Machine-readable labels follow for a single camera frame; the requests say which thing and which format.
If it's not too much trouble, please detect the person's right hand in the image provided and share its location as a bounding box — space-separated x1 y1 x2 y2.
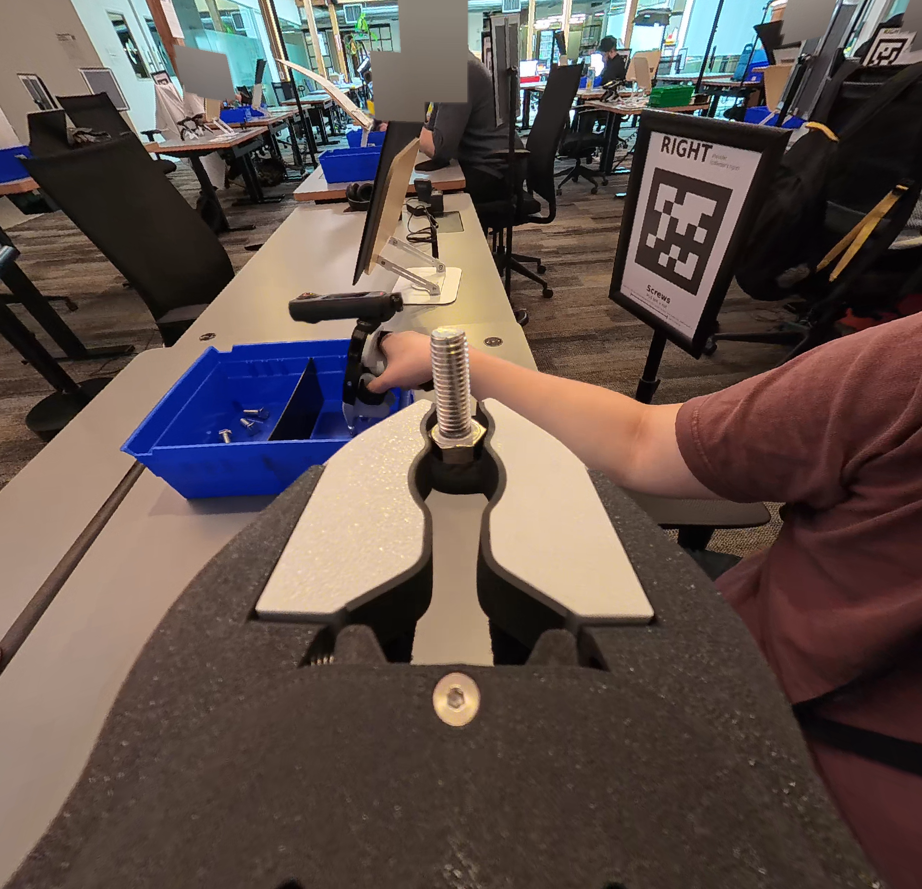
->
360 330 437 394

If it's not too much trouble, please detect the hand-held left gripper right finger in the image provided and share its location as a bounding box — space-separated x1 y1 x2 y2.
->
477 398 656 664

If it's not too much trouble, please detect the black framed easel board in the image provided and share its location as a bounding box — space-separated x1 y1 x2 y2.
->
0 226 136 436

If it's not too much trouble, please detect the black framed marker sign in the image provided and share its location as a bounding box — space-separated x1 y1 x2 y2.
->
608 109 793 360

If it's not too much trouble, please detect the person's right forearm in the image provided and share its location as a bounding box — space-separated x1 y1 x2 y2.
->
431 338 714 502

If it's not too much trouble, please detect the blue plastic parts bin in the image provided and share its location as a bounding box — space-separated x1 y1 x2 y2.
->
121 338 415 501

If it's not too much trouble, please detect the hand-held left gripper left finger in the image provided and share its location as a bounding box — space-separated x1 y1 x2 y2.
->
254 401 435 664

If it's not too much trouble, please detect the black office chair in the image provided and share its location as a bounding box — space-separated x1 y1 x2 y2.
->
479 64 584 321
18 136 236 348

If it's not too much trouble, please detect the grey office chair seat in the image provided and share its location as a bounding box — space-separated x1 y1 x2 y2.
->
634 489 773 553

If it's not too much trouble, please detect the dark bin divider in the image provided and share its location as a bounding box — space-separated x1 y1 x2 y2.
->
268 359 327 441

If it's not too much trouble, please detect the black sign stand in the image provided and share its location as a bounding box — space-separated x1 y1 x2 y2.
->
636 327 672 405

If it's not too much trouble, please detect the black backpack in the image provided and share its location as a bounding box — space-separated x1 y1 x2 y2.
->
735 61 922 314

